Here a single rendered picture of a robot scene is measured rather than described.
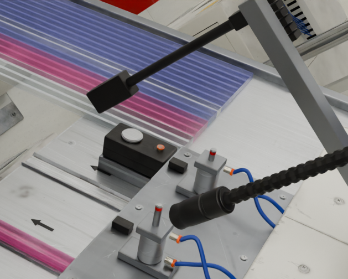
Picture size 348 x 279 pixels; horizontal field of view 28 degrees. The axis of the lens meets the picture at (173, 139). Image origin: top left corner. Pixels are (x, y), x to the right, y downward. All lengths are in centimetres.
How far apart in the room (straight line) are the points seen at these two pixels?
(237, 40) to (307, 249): 133
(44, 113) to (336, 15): 104
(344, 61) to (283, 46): 188
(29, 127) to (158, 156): 138
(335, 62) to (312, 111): 181
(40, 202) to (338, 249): 31
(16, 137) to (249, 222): 145
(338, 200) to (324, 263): 9
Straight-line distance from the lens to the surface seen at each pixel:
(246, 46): 192
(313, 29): 218
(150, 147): 76
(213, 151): 65
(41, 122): 214
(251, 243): 65
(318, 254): 63
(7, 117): 206
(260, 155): 86
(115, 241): 62
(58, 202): 75
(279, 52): 51
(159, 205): 56
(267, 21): 50
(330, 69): 227
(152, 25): 108
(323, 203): 69
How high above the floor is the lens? 159
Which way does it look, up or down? 39 degrees down
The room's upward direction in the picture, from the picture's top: 65 degrees clockwise
